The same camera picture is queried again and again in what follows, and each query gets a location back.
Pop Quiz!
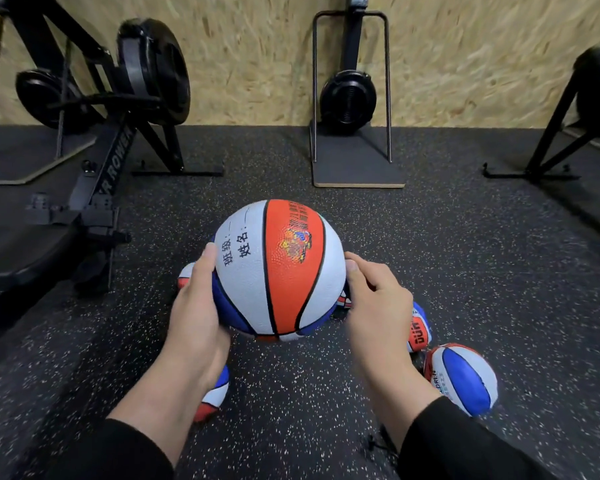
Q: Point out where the black rowing machine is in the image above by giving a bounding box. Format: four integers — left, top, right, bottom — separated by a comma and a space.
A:
482, 41, 600, 183
0, 0, 226, 348

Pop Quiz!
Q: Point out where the person's left hand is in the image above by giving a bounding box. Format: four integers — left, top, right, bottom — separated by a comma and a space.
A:
157, 243, 232, 390

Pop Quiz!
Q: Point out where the large red white blue basketball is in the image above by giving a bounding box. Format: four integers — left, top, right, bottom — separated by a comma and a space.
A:
211, 199, 347, 343

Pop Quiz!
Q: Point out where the person's left forearm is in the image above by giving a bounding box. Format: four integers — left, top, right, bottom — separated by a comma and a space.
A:
45, 352, 229, 480

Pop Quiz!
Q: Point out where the person's right forearm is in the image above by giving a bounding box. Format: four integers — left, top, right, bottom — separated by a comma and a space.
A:
358, 354, 548, 480

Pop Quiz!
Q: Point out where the person's right hand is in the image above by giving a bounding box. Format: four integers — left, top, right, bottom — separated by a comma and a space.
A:
343, 251, 417, 368

